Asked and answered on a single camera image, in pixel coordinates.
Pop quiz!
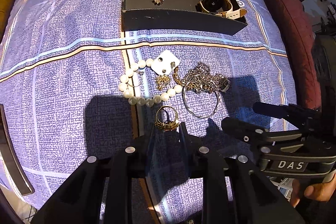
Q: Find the purple patterned bedspread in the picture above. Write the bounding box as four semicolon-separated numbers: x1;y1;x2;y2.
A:
1;0;296;208

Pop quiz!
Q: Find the rose gold wristwatch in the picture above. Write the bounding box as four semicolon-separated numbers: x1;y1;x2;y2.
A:
195;0;248;20

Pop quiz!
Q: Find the silver chain necklace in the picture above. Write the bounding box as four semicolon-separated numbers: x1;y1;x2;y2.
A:
172;61;232;94

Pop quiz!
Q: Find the thin plain ring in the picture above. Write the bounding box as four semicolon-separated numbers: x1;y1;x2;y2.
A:
126;70;145;88

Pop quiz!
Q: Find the gold flower brooch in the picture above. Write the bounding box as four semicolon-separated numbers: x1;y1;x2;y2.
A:
152;0;164;6

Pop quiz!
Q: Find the black rectangular jewelry tray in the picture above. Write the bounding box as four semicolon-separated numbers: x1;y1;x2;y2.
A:
121;0;248;35

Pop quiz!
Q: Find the gold filigree pendant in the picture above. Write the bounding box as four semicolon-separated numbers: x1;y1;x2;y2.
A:
155;75;171;91

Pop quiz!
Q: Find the right hand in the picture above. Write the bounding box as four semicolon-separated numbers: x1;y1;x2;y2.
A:
290;174;335;207

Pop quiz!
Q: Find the gold ring with stones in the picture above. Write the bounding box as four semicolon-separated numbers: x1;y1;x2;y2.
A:
154;105;181;132

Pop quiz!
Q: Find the thin silver bangle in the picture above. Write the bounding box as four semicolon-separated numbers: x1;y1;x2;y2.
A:
182;87;220;119

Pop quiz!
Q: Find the white earring card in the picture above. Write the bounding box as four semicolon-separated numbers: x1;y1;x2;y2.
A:
151;50;180;76

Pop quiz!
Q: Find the white pearl bracelet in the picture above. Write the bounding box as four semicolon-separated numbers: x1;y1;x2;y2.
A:
118;57;184;108

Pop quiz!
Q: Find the dark red pillow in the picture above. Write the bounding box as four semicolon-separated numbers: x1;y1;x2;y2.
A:
264;0;322;109

